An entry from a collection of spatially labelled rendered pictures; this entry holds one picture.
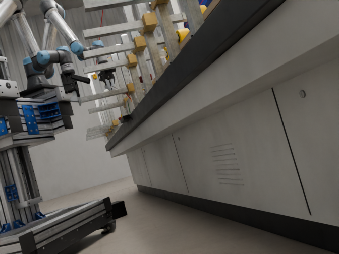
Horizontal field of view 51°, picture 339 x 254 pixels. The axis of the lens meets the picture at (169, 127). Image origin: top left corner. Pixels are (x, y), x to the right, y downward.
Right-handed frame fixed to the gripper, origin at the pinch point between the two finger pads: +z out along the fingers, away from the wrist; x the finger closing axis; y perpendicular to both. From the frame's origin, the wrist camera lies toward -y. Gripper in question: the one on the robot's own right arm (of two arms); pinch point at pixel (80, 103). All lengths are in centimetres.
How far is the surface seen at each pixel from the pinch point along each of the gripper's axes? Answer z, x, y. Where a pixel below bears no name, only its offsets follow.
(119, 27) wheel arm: -12, 76, -19
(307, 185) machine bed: 61, 119, -51
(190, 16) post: 6, 122, -30
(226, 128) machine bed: 38, 76, -51
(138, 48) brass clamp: -9, 52, -30
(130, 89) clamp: -0.3, 4.9, -30.2
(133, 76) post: -3.8, 22.7, -30.5
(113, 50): -11, 51, -19
